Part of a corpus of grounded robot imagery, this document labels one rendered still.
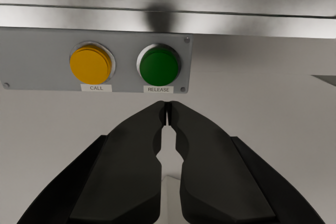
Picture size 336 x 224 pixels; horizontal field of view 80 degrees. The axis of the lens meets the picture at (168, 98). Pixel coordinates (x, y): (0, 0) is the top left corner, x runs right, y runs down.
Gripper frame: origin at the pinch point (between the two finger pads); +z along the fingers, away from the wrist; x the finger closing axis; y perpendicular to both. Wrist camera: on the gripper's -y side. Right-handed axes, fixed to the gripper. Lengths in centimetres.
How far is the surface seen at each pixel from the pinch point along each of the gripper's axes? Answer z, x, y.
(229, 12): 10.3, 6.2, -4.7
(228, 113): 19.8, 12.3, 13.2
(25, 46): 9.6, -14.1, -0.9
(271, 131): 19.8, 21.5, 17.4
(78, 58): 8.4, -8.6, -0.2
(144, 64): 8.4, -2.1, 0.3
